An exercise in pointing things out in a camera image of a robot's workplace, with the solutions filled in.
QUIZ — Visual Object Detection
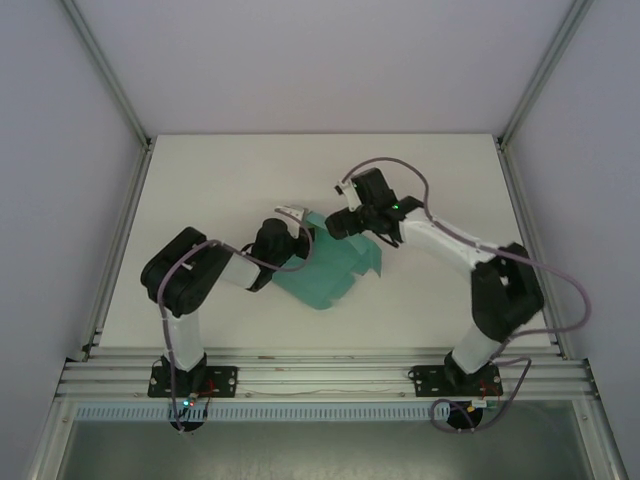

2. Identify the teal paper box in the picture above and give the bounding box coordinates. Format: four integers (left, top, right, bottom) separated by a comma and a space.
272, 210, 386, 313

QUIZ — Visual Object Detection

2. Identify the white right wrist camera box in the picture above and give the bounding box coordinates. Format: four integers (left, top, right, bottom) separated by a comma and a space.
333, 178, 362, 212

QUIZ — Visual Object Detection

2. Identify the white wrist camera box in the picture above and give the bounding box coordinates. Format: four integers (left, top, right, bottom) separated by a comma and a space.
273, 203, 308, 237
333, 178, 362, 212

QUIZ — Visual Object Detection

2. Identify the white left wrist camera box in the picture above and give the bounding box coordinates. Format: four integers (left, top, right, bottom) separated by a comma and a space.
273, 203, 308, 237

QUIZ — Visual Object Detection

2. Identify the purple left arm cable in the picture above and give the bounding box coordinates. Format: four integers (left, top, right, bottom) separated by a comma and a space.
156, 208, 316, 437

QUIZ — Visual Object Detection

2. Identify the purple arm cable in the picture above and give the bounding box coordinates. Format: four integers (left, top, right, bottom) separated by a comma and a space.
156, 208, 316, 437
339, 156, 593, 433

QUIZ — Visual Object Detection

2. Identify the aluminium mounting rail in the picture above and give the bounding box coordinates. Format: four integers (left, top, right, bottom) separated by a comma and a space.
56, 348, 600, 402

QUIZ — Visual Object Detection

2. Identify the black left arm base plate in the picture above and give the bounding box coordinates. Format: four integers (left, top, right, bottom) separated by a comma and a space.
146, 365, 239, 400

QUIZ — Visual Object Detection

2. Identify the aluminium table side rail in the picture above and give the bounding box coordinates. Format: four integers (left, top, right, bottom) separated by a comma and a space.
496, 139, 577, 359
79, 139, 154, 362

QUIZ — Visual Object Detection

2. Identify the white slotted cable duct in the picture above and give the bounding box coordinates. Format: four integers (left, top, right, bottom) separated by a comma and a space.
73, 404, 437, 422

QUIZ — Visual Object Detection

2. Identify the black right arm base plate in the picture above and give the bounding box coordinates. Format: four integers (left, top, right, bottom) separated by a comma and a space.
406, 364, 503, 400

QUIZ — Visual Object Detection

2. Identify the black cable grommet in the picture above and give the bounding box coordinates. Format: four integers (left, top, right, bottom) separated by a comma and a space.
169, 417, 206, 434
444, 401, 484, 433

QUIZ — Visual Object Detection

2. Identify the aluminium frame post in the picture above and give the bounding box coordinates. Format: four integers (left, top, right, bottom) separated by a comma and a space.
496, 0, 597, 150
60, 0, 154, 152

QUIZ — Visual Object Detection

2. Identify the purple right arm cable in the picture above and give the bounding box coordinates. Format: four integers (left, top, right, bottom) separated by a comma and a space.
339, 156, 593, 433

